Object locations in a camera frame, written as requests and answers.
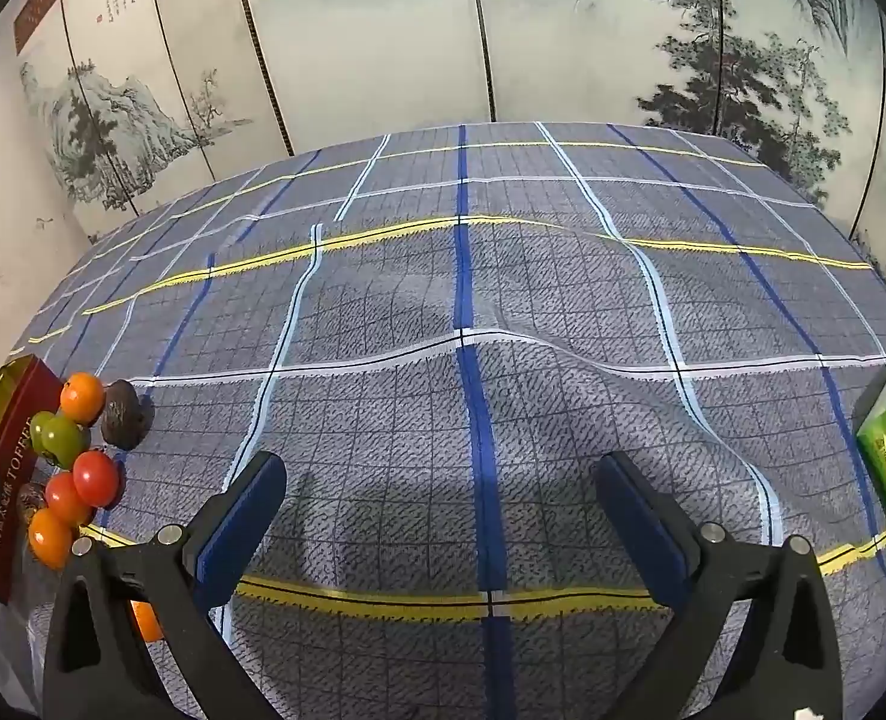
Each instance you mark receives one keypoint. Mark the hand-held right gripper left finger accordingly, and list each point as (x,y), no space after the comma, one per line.
(236,540)

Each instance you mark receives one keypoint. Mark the red tomato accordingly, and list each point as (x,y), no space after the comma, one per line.
(96,478)
(64,501)

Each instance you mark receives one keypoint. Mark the painted folding screen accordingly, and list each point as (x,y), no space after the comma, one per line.
(383,37)

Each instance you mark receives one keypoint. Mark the brown wrinkled fruit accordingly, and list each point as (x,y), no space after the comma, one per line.
(124,414)
(30,499)

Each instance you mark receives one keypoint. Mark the red tin box gold inside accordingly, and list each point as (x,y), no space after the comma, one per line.
(9,465)

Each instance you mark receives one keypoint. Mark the green tomato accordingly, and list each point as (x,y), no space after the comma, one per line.
(56,439)

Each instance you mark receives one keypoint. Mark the orange mandarin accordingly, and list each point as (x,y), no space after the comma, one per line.
(83,397)
(50,540)

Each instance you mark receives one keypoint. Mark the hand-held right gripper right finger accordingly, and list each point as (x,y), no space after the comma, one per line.
(641,525)

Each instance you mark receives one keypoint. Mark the blue plaid tablecloth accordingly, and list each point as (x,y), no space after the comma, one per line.
(488,315)

